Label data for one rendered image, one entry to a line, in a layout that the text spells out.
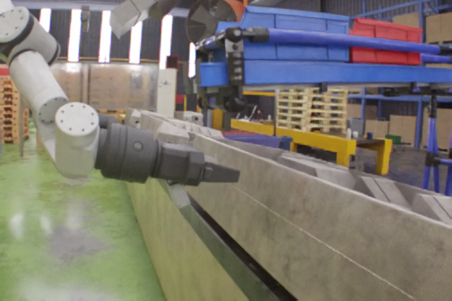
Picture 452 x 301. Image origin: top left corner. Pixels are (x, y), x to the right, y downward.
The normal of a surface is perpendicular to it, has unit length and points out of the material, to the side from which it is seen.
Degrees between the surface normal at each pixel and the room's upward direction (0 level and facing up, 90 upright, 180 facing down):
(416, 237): 80
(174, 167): 90
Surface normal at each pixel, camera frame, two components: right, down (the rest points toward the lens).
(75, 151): 0.13, 0.75
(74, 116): 0.40, -0.64
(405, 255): -0.91, -0.18
